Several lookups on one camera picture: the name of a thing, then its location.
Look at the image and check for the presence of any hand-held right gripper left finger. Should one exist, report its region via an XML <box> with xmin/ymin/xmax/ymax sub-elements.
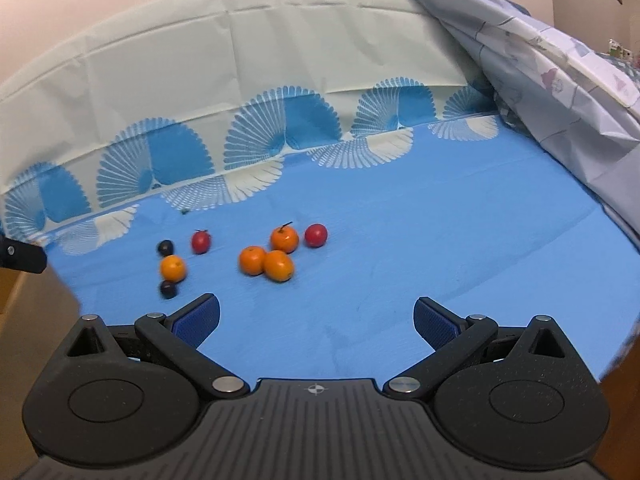
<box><xmin>65</xmin><ymin>294</ymin><xmax>251</xmax><ymax>401</ymax></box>

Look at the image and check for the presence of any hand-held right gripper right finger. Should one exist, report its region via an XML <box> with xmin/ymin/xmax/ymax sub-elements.
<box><xmin>382</xmin><ymin>296</ymin><xmax>571</xmax><ymax>401</ymax></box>

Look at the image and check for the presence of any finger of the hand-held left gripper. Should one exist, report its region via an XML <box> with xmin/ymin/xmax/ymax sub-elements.
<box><xmin>0</xmin><ymin>234</ymin><xmax>48</xmax><ymax>275</ymax></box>

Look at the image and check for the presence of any orange with stem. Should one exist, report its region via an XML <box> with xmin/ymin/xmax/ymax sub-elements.
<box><xmin>270</xmin><ymin>222</ymin><xmax>300</xmax><ymax>254</ymax></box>

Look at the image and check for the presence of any grey printed quilt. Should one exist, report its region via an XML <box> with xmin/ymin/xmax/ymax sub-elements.
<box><xmin>362</xmin><ymin>0</ymin><xmax>640</xmax><ymax>246</ymax></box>

